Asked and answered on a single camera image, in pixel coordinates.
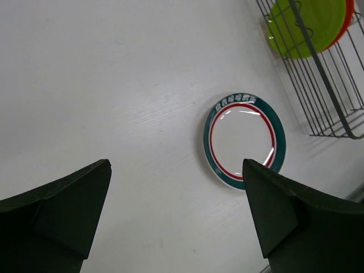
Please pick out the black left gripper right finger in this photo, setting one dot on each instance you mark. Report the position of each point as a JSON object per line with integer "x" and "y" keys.
{"x": 301, "y": 229}

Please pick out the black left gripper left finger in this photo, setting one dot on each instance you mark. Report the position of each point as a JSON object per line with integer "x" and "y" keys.
{"x": 51, "y": 228}

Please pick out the white plate teal rim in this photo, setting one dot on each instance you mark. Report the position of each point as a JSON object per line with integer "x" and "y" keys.
{"x": 242, "y": 126}

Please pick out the green plastic plate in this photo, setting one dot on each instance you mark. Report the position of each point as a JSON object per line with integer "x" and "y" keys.
{"x": 323, "y": 20}

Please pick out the orange plastic plate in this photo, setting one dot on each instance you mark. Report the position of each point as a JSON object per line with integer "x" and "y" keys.
{"x": 348, "y": 20}

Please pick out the grey wire dish rack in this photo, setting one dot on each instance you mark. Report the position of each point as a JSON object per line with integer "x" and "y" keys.
{"x": 328, "y": 86}

